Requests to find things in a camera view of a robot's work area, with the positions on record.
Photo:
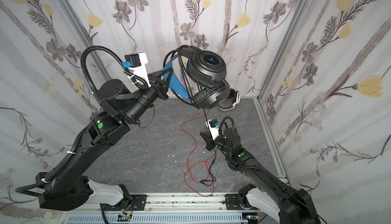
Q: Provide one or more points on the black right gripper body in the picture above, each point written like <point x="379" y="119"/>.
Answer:
<point x="209" y="140"/>

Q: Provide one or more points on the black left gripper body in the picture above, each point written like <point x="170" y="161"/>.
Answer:
<point x="160" y="86"/>

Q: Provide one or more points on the black headphones with blue band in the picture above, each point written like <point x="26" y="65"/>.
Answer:
<point x="203" y="72"/>

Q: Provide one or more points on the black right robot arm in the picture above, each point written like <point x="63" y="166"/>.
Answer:
<point x="268" y="193"/>

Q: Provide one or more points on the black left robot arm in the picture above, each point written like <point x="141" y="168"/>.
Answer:
<point x="66" y="187"/>

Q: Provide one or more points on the white headphones with black pads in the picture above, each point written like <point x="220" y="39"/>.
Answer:
<point x="231" y="102"/>

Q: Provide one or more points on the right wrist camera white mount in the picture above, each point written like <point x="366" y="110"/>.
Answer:
<point x="214" y="128"/>

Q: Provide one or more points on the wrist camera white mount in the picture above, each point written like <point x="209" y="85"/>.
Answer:
<point x="135" y="67"/>
<point x="214" y="128"/>

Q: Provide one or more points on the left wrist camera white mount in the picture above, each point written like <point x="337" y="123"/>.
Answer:
<point x="135" y="67"/>

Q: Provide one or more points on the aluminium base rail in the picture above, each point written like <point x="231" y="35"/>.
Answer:
<point x="183" y="204"/>

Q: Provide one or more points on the white slotted cable duct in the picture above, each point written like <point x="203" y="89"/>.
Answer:
<point x="158" y="218"/>

